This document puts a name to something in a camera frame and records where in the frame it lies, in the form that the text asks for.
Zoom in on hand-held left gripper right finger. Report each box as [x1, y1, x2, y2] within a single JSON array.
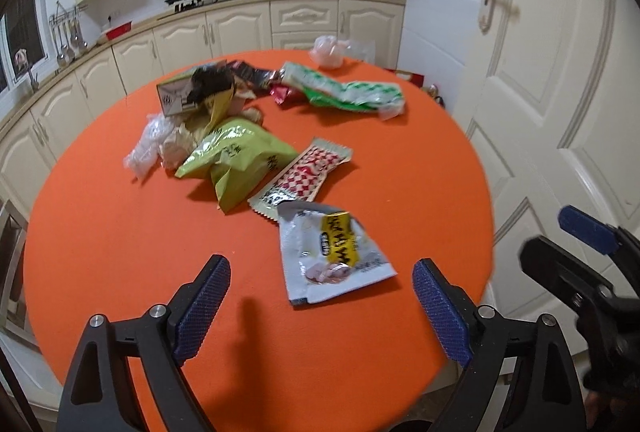
[[411, 258, 588, 432]]

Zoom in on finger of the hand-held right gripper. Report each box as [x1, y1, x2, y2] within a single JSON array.
[[519, 235, 616, 309], [558, 205, 640, 263]]

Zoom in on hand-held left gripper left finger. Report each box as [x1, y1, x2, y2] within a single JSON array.
[[55, 254, 232, 432]]

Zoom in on white yellow snack packet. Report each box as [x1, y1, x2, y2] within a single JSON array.
[[276, 201, 399, 309]]

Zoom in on green snack bag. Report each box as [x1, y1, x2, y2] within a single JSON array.
[[175, 117, 301, 214]]

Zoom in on brown round taro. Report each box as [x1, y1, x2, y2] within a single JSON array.
[[159, 122, 198, 169]]

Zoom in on red white checkered wrapper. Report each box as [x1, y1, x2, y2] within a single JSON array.
[[247, 137, 354, 221]]

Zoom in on clear plastic wrap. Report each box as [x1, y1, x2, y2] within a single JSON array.
[[123, 113, 173, 181]]

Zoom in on yellow snack wrapper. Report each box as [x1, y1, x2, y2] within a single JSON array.
[[192, 88, 236, 140]]

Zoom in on milk carton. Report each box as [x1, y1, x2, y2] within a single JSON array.
[[156, 74, 211, 118]]

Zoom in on black plastic bag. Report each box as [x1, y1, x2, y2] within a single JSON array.
[[187, 63, 236, 107]]

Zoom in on red snack wrapper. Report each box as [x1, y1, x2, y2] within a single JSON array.
[[269, 81, 307, 106]]

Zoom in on dark foil snack wrapper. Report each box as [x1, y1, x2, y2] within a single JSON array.
[[230, 60, 281, 92]]

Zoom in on green white plastic bag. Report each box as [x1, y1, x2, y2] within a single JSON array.
[[279, 61, 406, 121]]

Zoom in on round table with orange cloth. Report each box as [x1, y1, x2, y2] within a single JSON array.
[[22, 48, 496, 432]]

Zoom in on white panel door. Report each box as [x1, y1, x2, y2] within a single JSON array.
[[452, 0, 640, 363]]

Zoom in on steel rack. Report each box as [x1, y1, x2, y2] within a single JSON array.
[[0, 199, 28, 338]]

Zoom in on red bag on floor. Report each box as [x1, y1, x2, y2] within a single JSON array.
[[397, 68, 426, 88]]

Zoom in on cream base cabinets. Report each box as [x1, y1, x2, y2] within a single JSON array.
[[0, 0, 407, 213]]

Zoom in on red basin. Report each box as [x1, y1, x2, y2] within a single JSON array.
[[104, 21, 133, 42]]

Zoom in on window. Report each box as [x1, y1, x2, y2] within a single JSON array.
[[0, 0, 51, 93]]

